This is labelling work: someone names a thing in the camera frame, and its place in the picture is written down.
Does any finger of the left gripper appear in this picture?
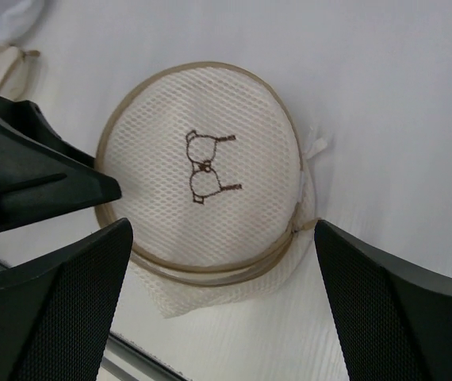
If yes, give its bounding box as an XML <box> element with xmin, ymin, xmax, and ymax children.
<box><xmin>0</xmin><ymin>96</ymin><xmax>121</xmax><ymax>232</ymax></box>

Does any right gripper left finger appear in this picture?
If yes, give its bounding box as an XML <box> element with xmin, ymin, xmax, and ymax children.
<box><xmin>0</xmin><ymin>218</ymin><xmax>133</xmax><ymax>380</ymax></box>

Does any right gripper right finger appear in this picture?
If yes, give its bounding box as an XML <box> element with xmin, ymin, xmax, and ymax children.
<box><xmin>314</xmin><ymin>220</ymin><xmax>452</xmax><ymax>380</ymax></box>

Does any beige mesh laundry bag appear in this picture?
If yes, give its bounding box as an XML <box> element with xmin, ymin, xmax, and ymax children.
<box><xmin>94</xmin><ymin>62</ymin><xmax>328</xmax><ymax>318</ymax></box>

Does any aluminium mounting rail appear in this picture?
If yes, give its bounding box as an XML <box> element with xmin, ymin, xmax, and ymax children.
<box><xmin>0</xmin><ymin>260</ymin><xmax>186</xmax><ymax>381</ymax></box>

